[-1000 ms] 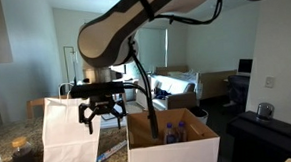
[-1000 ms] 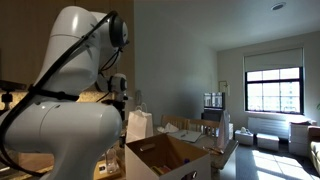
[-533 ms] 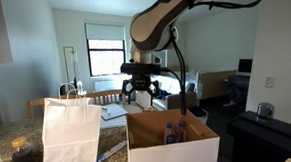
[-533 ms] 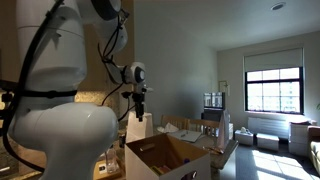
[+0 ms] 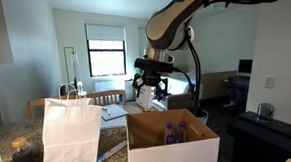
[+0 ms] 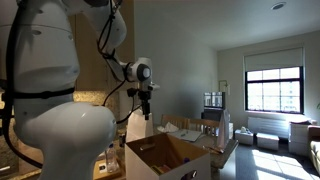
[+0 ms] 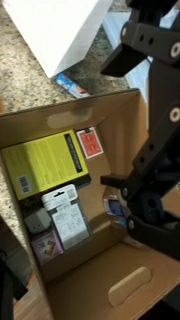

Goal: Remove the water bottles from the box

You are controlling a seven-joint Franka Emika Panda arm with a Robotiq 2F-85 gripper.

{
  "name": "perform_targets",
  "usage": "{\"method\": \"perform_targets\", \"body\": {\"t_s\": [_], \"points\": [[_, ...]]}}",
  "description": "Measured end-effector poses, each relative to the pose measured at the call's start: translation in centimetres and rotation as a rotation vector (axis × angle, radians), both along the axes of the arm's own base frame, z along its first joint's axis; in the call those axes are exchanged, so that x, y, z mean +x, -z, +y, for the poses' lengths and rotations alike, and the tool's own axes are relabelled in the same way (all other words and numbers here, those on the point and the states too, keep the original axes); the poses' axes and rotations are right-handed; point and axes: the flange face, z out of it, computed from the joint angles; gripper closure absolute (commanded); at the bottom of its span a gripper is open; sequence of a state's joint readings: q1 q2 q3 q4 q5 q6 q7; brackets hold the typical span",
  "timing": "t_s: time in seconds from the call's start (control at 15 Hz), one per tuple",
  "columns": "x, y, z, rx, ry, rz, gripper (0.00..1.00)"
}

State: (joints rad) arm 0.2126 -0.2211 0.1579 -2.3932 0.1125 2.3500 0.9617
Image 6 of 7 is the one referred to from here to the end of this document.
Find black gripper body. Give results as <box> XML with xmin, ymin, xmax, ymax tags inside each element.
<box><xmin>138</xmin><ymin>89</ymin><xmax>153</xmax><ymax>108</ymax></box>

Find open cardboard box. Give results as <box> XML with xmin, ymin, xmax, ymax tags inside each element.
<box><xmin>124</xmin><ymin>133</ymin><xmax>212</xmax><ymax>180</ymax></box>

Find white storage box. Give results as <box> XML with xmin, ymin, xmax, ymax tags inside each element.
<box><xmin>234</xmin><ymin>128</ymin><xmax>255</xmax><ymax>146</ymax></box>
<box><xmin>255</xmin><ymin>132</ymin><xmax>280</xmax><ymax>151</ymax></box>

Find crumpled white tissue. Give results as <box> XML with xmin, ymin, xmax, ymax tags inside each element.
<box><xmin>156</xmin><ymin>121</ymin><xmax>180</xmax><ymax>134</ymax></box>

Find wooden slatted chair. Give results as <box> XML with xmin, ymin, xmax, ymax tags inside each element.
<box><xmin>186</xmin><ymin>118</ymin><xmax>222</xmax><ymax>138</ymax></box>
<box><xmin>160</xmin><ymin>114</ymin><xmax>188</xmax><ymax>130</ymax></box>

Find grey notebook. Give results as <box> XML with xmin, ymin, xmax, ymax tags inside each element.
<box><xmin>173</xmin><ymin>129</ymin><xmax>203</xmax><ymax>143</ymax></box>

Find yellow red packet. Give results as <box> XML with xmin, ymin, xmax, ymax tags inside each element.
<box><xmin>150</xmin><ymin>162</ymin><xmax>174</xmax><ymax>176</ymax></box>

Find black tank stand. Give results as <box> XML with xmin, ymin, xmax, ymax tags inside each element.
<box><xmin>200</xmin><ymin>109</ymin><xmax>225</xmax><ymax>123</ymax></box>

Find white printed shopping bag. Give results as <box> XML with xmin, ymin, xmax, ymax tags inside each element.
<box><xmin>215</xmin><ymin>109</ymin><xmax>232</xmax><ymax>150</ymax></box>

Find white radiator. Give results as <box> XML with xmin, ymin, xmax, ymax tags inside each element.
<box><xmin>247</xmin><ymin>116</ymin><xmax>292</xmax><ymax>139</ymax></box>

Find black framed window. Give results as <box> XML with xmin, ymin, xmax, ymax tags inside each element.
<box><xmin>244</xmin><ymin>65</ymin><xmax>305</xmax><ymax>115</ymax></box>

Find white roller blind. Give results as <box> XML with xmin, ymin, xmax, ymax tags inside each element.
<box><xmin>243</xmin><ymin>46</ymin><xmax>305</xmax><ymax>73</ymax></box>

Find white drawer unit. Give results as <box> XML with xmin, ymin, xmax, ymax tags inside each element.
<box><xmin>288</xmin><ymin>121</ymin><xmax>313</xmax><ymax>157</ymax></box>

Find round ceiling light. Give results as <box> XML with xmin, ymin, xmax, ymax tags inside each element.
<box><xmin>270</xmin><ymin>1</ymin><xmax>287</xmax><ymax>11</ymax></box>

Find brown sofa white cushions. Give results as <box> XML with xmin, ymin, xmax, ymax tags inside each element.
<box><xmin>307</xmin><ymin>125</ymin><xmax>320</xmax><ymax>166</ymax></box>

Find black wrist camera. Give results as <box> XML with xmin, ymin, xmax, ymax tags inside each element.
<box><xmin>126</xmin><ymin>83</ymin><xmax>161</xmax><ymax>98</ymax></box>

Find white paper bag with handles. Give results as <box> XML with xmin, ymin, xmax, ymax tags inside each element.
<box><xmin>125</xmin><ymin>109</ymin><xmax>155</xmax><ymax>143</ymax></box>

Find wall cabinet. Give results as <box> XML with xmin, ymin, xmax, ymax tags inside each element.
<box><xmin>68</xmin><ymin>0</ymin><xmax>136</xmax><ymax>93</ymax></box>

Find yellow metal lamp frame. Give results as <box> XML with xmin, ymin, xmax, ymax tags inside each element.
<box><xmin>218</xmin><ymin>79</ymin><xmax>232</xmax><ymax>97</ymax></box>

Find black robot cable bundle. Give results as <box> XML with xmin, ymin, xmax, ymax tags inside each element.
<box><xmin>1</xmin><ymin>0</ymin><xmax>148</xmax><ymax>169</ymax></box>

